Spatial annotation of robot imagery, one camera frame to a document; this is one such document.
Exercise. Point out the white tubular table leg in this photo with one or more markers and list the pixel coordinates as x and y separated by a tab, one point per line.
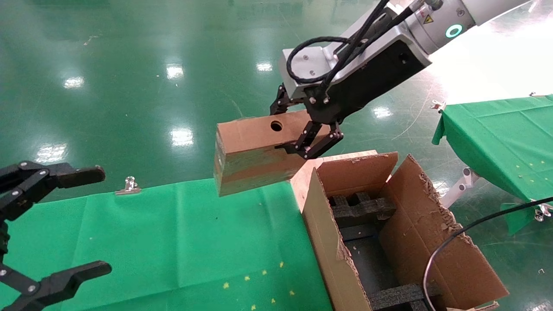
460	188

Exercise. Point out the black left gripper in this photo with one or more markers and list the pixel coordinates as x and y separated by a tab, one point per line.
3	237

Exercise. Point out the black foam liner sheet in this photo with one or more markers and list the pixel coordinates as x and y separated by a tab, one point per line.
371	263

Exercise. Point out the narrow green tablecloth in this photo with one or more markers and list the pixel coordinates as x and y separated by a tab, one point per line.
497	134

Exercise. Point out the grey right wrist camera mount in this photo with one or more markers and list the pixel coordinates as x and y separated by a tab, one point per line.
311	65

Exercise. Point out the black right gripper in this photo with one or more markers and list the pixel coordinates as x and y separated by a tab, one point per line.
371	82

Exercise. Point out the wide green tablecloth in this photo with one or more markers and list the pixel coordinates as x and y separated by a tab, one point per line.
173	242

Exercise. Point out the notched black foam block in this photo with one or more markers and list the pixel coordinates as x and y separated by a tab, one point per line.
363	209
397	296

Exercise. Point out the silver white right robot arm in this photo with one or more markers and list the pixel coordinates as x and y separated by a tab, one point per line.
449	21

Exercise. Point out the small brown cardboard box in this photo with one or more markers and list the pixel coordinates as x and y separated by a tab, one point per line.
255	168

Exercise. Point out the large open cardboard carton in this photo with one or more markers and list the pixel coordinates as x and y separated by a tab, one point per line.
328	242

